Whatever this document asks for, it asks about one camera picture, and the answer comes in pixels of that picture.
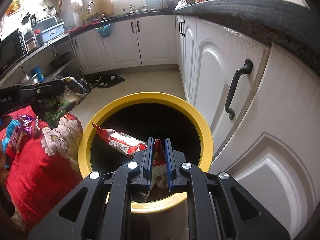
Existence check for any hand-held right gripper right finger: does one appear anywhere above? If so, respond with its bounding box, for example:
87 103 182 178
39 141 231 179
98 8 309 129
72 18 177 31
164 137 290 240

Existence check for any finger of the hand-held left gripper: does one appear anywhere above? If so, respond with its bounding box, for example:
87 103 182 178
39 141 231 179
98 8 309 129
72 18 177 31
21 79 68 105

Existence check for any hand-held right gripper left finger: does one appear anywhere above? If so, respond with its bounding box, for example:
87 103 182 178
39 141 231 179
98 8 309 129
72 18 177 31
27 137 154 240

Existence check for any green patterned snack packet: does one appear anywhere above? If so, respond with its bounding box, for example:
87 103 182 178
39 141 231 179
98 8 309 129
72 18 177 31
34 76 92 130

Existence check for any purple candy wrapper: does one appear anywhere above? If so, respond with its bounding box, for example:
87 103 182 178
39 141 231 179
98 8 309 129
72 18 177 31
16 114 35 138

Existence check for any red snack packet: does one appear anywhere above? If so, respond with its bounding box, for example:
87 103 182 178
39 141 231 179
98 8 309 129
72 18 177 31
92 122 167 200

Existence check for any yellow rimmed trash bin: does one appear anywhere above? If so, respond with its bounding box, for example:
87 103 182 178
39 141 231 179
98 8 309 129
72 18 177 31
78 92 213 214

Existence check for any blue container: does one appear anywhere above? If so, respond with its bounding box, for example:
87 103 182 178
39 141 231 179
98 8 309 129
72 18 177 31
31 65 45 82

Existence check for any steel pot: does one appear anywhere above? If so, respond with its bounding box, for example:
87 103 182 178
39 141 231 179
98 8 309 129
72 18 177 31
20 72 38 85

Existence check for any black pan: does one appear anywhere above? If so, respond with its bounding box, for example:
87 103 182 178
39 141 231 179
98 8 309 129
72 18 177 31
50 52 72 67

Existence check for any steel shelf table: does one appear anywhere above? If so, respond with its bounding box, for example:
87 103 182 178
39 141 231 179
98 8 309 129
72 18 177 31
0 32 84 88

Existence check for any black microwave oven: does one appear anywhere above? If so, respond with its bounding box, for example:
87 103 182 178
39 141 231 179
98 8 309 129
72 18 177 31
0 29 28 72

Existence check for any black blender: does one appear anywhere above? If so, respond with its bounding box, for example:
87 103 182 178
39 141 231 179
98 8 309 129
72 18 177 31
21 14 40 53

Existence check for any grey plastic storage box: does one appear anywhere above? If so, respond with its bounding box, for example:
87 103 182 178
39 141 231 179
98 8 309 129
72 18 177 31
35 16 65 43

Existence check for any black floor mat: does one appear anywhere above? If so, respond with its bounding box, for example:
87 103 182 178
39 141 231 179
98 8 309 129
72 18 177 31
86 74 125 89

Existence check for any red floral cloth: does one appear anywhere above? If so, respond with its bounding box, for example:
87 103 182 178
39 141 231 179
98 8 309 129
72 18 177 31
0 105 84 233

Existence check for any blue hanging bag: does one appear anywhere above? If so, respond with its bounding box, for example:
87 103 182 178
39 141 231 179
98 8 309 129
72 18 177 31
96 24 112 38

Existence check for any beige cutting board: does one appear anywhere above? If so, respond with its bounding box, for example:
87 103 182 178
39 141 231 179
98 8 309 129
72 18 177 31
91 0 113 17

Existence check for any black stone countertop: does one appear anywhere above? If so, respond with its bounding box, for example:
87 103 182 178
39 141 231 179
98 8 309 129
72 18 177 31
69 0 320 80

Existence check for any fruit wall poster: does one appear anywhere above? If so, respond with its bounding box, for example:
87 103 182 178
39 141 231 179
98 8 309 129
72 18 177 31
5 0 24 17

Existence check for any black cabinet door handle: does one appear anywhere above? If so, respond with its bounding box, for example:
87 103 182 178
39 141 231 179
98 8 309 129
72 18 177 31
225 59 253 120

